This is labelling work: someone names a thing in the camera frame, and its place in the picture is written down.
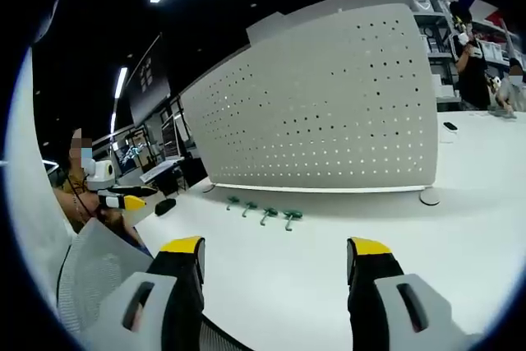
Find storage shelf with boxes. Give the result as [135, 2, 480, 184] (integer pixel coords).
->
[410, 0, 526, 104]

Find black cable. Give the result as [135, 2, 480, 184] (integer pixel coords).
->
[65, 169, 90, 223]

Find white partition panel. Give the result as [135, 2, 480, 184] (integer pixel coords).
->
[245, 0, 459, 46]

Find grey mesh chair back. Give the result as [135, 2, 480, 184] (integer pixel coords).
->
[56, 218, 154, 334]

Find grey perforated mounting plate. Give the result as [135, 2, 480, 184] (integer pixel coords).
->
[180, 2, 441, 206]

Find black oval object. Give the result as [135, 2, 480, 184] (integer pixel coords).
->
[154, 198, 178, 217]

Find black hanging sign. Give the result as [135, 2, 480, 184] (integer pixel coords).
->
[125, 32, 173, 127]

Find black phone on white stand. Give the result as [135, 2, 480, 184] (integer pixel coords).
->
[439, 120, 462, 145]

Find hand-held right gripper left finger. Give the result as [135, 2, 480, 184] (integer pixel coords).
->
[88, 235, 206, 351]

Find computer monitor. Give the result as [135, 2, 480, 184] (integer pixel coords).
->
[113, 139, 150, 175]

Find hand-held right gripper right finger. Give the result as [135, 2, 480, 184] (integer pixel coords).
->
[346, 237, 473, 351]

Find person's own body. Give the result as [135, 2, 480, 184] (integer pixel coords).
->
[52, 149, 141, 253]

